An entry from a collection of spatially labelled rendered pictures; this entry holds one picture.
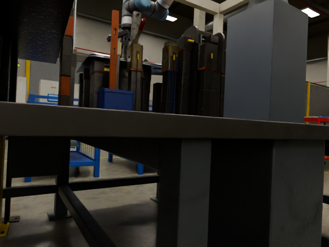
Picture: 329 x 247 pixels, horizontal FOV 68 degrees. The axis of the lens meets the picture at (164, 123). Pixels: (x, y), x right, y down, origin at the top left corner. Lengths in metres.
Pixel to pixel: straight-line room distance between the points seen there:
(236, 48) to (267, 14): 0.15
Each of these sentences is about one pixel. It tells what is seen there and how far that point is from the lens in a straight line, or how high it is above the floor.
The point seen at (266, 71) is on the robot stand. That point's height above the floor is 0.87.
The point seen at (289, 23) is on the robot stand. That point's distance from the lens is 0.96.
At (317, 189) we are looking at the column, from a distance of 1.00.
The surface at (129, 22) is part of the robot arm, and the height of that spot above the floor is 1.23.
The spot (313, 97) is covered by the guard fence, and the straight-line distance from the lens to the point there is 7.73.
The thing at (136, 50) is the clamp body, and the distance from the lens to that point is 1.19.
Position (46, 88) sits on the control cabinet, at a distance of 9.09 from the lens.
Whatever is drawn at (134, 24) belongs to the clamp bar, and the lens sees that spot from 1.26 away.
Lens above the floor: 0.68
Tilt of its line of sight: level
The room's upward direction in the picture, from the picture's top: 3 degrees clockwise
